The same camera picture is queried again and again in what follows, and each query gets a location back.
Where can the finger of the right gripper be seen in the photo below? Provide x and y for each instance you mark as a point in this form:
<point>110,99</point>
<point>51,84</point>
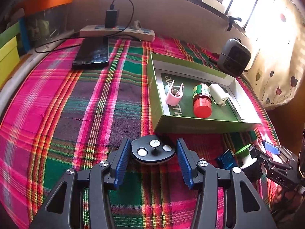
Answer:
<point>262,157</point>
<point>271,147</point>

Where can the clear glass tank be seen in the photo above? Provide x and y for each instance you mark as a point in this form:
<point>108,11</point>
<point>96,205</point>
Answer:
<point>43,27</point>

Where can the green box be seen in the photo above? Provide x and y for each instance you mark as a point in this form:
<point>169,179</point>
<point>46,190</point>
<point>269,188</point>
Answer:
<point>8,34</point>

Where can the pink white cable clip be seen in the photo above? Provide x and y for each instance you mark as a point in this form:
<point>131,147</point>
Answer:
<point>174,93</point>

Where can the black white round holder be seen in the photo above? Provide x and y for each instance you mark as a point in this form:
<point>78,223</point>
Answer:
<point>153,149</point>

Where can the white plug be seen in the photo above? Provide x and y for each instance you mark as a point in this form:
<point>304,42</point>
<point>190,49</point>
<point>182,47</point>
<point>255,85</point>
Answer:
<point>136,25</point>

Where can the white power strip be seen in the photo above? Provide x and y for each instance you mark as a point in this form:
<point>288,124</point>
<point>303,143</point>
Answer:
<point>100,30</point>

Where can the plaid pink green cloth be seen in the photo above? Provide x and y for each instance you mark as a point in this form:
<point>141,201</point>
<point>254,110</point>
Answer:
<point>62,118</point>

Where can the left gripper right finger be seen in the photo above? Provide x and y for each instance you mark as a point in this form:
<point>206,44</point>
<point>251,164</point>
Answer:
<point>243,206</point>

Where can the white USB wall charger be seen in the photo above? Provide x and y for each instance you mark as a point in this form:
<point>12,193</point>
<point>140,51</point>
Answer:
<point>218,94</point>

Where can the black smartphone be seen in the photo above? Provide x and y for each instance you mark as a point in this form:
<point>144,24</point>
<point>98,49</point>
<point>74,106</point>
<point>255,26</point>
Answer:
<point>92,54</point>

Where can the grey desktop fan heater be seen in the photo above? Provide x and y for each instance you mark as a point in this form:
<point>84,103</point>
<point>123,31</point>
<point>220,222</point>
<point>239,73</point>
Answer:
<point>233,58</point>

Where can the black window latch hook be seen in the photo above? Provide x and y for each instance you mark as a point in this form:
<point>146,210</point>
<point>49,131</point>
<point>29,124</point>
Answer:
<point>231,21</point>

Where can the black power adapter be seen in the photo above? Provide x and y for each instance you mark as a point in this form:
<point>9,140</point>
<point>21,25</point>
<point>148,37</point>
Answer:
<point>111,18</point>

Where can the person right hand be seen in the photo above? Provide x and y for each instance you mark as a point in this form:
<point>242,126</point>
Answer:
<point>293,196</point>

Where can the heart pattern curtain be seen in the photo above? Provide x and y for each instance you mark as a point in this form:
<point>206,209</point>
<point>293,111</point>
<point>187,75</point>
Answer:
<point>276,30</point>

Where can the green cardboard box tray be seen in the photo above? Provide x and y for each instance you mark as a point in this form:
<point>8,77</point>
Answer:
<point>236,115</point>

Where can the blue book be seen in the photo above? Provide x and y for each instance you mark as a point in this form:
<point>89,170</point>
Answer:
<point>24,35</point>

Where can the blue USB voltage meter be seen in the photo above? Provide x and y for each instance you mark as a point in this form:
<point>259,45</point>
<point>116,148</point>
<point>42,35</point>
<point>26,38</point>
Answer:
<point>226,160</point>

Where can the red cap medicine bottle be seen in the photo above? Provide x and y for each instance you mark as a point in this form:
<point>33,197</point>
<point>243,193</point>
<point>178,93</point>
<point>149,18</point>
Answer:
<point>202,107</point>

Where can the yellow box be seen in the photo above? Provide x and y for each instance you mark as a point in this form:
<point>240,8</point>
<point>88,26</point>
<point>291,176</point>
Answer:
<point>9,58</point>

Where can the pink white small gadget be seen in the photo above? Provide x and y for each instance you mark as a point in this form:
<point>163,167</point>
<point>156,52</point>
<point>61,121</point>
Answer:
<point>258,144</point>

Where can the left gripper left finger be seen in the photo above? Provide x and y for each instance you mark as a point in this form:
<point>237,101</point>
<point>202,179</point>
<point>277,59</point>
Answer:
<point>63,207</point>

